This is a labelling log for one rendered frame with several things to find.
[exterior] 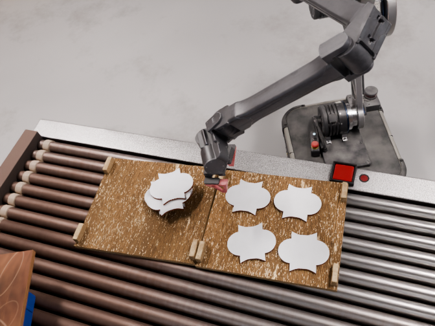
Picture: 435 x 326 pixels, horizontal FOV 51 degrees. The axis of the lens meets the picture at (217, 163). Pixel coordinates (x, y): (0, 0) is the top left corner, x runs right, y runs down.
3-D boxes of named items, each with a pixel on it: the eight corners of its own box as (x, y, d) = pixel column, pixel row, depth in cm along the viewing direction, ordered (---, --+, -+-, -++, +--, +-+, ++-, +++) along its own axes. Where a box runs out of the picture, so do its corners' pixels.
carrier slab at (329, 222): (223, 171, 156) (222, 169, 154) (347, 185, 145) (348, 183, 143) (195, 268, 137) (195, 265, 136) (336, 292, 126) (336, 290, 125)
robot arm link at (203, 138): (211, 122, 125) (191, 130, 126) (216, 140, 120) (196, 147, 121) (219, 138, 130) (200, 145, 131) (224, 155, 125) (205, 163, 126)
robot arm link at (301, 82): (371, 52, 102) (345, 25, 96) (375, 72, 99) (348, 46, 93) (232, 127, 129) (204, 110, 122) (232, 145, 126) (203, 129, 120)
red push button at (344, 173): (335, 165, 150) (335, 163, 149) (354, 169, 148) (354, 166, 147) (332, 180, 147) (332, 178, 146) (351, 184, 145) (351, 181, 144)
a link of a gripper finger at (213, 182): (212, 198, 136) (201, 180, 130) (218, 178, 140) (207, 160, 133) (234, 198, 134) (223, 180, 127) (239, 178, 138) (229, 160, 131)
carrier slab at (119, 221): (112, 160, 167) (111, 157, 166) (221, 170, 156) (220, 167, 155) (75, 248, 148) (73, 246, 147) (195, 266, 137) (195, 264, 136)
